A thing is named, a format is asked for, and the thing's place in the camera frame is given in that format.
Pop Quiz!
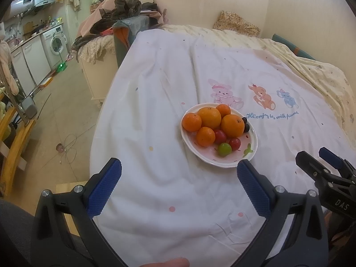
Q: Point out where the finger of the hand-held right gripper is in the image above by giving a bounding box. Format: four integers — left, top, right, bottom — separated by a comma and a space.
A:
295, 150, 344, 191
318, 146, 356, 180

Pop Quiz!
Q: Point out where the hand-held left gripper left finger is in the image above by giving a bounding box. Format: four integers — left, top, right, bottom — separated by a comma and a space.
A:
30, 157, 131, 267

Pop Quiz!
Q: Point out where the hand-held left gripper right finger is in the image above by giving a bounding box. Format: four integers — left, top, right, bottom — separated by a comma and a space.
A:
236, 159, 329, 267

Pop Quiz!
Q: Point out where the white plate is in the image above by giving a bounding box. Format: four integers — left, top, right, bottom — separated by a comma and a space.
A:
181, 103, 259, 169

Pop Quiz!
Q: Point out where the large orange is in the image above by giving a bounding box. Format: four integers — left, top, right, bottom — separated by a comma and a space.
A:
197, 106, 222, 129
220, 114, 245, 138

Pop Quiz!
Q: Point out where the medium mandarin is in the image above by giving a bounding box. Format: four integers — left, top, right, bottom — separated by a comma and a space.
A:
196, 126, 216, 147
182, 112, 202, 132

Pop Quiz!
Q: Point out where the small mandarin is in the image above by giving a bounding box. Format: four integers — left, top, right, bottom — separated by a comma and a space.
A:
215, 104, 231, 117

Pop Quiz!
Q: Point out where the person's left hand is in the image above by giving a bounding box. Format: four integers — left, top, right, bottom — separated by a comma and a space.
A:
133, 257, 191, 267

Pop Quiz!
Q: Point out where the yellow wooden chair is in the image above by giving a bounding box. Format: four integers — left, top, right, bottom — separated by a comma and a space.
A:
0, 92, 36, 201

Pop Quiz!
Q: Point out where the person's grey trouser leg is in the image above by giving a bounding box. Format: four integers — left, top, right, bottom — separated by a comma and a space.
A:
0, 199, 36, 267

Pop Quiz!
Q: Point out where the white printed blanket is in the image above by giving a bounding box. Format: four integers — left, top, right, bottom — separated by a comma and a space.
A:
89, 29, 356, 267

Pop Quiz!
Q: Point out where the green floor mop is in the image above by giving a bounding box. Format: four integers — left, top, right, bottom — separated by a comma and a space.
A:
54, 32, 69, 73

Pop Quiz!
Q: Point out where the teal and orange cushion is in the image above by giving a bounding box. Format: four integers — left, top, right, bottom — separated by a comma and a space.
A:
113, 15, 152, 69

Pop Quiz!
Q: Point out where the white kitchen cabinet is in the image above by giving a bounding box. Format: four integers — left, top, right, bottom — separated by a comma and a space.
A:
10, 35, 52, 95

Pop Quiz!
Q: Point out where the white washing machine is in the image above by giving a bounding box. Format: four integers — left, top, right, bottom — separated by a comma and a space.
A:
40, 25, 69, 63

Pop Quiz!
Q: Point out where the floral pillow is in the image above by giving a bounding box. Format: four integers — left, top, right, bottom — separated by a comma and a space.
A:
213, 10, 260, 37

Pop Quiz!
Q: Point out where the pink plush coat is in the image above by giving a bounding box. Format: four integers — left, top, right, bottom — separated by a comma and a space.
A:
0, 40, 20, 95

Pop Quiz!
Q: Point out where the pile of clothes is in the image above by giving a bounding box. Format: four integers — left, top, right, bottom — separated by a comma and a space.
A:
72, 0, 169, 45

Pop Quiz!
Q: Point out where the white floor cable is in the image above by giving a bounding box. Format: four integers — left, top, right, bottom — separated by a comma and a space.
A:
57, 133, 78, 165

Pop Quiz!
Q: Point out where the cream bed frame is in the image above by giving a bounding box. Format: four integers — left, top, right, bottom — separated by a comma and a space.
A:
79, 51, 119, 107

